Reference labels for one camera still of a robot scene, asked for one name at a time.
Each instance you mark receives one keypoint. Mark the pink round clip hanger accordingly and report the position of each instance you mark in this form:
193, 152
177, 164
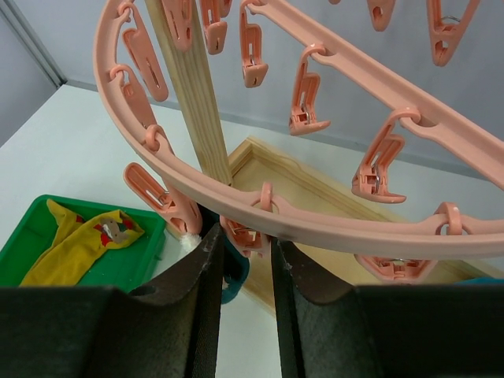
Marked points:
159, 95

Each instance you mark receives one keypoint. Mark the teal cloth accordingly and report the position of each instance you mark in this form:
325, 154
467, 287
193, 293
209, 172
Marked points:
482, 281

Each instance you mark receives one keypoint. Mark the green reindeer sock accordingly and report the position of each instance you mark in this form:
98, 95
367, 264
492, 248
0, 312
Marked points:
235, 271
189, 241

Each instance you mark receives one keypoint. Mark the yellow sock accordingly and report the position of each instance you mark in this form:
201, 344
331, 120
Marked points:
78, 243

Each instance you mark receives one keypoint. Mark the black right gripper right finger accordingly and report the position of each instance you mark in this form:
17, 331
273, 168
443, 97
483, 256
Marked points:
330, 328

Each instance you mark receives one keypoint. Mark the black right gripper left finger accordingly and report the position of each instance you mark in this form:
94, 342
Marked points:
168, 327

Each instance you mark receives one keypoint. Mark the green plastic tray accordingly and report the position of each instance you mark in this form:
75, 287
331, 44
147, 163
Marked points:
126, 269

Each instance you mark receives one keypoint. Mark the wooden hanger rack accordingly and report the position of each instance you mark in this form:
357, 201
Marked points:
254, 162

